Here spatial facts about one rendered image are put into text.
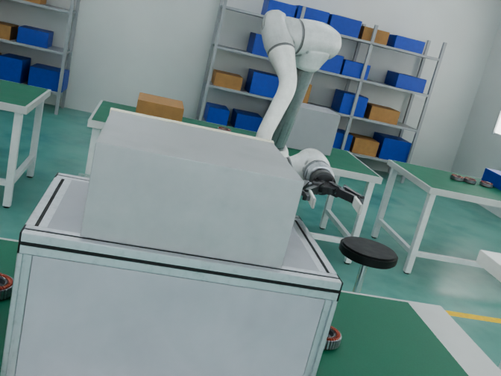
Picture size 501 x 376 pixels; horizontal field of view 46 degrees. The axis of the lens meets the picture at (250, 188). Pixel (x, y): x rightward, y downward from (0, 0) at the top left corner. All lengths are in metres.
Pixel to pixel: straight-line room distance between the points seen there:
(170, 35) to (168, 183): 7.12
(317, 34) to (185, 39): 6.10
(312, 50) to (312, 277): 1.16
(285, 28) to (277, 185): 1.06
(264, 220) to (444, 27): 8.07
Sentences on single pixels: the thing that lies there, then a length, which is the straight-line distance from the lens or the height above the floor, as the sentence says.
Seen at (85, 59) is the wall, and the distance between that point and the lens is 8.37.
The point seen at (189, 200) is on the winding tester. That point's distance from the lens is 1.22.
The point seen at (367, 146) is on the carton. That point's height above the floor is 0.41.
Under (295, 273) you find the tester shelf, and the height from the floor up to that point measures 1.12.
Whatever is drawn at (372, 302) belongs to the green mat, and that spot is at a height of 0.75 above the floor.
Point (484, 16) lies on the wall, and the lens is 9.46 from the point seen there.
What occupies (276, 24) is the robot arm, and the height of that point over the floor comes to 1.62.
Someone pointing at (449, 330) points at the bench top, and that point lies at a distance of 2.26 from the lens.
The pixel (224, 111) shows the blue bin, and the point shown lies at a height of 0.47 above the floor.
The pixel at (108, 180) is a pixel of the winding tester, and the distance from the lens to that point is 1.21.
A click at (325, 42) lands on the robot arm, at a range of 2.28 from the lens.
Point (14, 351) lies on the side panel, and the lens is 1.37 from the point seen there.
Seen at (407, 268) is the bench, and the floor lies 0.05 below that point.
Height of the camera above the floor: 1.59
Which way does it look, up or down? 15 degrees down
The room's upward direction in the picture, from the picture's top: 14 degrees clockwise
